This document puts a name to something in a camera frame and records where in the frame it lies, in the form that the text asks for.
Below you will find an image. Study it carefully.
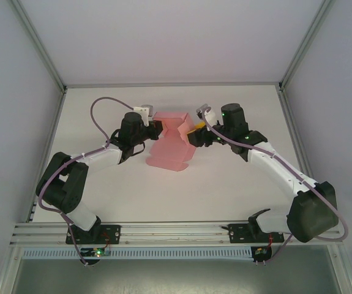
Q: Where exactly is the pink paper box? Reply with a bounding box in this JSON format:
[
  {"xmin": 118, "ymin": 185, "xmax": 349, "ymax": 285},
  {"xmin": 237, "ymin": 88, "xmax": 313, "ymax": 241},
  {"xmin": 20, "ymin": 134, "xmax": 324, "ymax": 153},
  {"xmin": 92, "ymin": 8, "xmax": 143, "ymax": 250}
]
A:
[{"xmin": 145, "ymin": 111, "xmax": 197, "ymax": 173}]

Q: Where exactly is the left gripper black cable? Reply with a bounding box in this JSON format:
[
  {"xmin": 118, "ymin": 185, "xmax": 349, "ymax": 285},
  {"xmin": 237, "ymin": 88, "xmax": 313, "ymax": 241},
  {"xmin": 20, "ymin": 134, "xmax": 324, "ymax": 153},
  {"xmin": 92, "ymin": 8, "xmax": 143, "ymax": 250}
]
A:
[{"xmin": 123, "ymin": 140, "xmax": 148, "ymax": 162}]

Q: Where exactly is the aluminium mounting rail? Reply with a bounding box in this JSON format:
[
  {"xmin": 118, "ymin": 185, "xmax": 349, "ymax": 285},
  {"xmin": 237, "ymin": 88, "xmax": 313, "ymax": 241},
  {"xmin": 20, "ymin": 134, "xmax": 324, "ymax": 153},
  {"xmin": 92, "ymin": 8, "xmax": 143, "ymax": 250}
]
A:
[{"xmin": 9, "ymin": 222, "xmax": 345, "ymax": 248}]

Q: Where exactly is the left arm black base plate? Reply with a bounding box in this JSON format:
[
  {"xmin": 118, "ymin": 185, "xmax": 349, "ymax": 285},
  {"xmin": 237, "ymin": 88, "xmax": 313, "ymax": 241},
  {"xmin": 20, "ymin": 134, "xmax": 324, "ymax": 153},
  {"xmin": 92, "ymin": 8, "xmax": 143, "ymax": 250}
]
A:
[{"xmin": 65, "ymin": 225, "xmax": 122, "ymax": 246}]

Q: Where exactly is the aluminium frame post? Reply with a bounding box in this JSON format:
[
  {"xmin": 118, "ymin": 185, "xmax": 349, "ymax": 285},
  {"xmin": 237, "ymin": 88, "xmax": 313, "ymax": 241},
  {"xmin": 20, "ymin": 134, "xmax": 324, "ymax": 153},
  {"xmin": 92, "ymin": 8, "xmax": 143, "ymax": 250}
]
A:
[
  {"xmin": 9, "ymin": 0, "xmax": 69, "ymax": 94},
  {"xmin": 278, "ymin": 0, "xmax": 335, "ymax": 92},
  {"xmin": 331, "ymin": 244, "xmax": 352, "ymax": 294},
  {"xmin": 0, "ymin": 244, "xmax": 22, "ymax": 294}
]

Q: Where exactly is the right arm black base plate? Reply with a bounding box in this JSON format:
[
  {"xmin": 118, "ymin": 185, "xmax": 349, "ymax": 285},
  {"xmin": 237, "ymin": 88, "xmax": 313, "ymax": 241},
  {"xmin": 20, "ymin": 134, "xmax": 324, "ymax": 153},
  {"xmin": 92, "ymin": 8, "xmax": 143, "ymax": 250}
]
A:
[{"xmin": 229, "ymin": 223, "xmax": 285, "ymax": 245}]

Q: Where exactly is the white slotted cable tray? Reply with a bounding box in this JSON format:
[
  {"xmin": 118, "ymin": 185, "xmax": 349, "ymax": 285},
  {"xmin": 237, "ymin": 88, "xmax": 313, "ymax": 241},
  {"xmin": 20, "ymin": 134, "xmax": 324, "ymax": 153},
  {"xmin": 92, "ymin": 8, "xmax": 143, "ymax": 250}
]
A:
[{"xmin": 21, "ymin": 246, "xmax": 253, "ymax": 261}]

